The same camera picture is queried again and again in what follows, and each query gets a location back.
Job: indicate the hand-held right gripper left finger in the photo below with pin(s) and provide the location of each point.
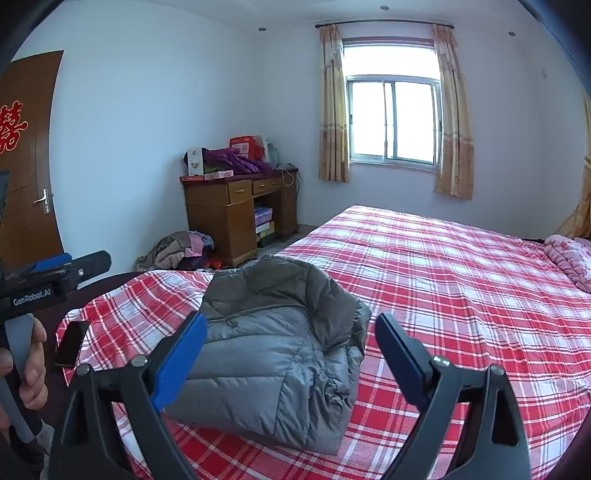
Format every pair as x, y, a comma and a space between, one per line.
180, 364

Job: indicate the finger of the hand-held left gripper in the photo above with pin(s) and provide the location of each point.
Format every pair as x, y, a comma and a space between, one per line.
51, 261
92, 264

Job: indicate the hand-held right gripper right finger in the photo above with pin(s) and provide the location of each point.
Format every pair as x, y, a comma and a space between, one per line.
401, 364

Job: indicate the grey puffer jacket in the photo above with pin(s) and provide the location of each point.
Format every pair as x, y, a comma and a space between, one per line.
277, 350

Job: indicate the pile of clothes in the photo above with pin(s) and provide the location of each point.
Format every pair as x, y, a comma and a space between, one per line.
173, 251

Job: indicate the person's left hand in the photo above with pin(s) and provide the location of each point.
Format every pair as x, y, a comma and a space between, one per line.
37, 369

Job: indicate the black smartphone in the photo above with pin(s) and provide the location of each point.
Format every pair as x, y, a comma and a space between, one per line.
71, 344

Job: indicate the bed with red plaid sheet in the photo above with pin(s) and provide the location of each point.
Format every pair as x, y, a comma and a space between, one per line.
438, 277

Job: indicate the small red object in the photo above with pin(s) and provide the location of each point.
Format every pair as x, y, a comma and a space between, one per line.
217, 264

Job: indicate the wooden desk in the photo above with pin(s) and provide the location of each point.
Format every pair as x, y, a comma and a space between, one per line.
221, 226

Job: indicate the red paper door decoration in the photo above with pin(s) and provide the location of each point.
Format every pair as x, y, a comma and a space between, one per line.
11, 129

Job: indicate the flat red box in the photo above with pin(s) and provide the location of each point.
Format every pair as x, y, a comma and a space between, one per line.
207, 175

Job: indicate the white printed box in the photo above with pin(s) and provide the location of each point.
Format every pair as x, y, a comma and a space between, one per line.
195, 161

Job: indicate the brown wooden door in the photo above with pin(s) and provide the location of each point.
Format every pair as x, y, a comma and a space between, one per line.
32, 115

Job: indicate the white cardboard box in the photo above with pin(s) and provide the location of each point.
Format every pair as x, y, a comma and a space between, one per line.
265, 227

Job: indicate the purple jacket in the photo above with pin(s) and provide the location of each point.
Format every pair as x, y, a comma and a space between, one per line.
235, 160

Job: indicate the red cardboard box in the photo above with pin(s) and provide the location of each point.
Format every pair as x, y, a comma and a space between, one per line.
244, 146

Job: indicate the pink quilt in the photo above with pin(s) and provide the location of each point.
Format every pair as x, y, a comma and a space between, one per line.
570, 261

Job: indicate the pale green container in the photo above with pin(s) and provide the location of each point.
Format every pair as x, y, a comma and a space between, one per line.
272, 151

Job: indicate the beige floral curtain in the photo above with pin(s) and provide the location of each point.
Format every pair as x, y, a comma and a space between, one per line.
333, 106
579, 207
453, 115

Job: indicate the sliding window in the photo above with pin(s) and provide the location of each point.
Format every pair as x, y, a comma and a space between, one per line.
392, 110

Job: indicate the dark curtain rod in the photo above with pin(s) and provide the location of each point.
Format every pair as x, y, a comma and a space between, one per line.
383, 23

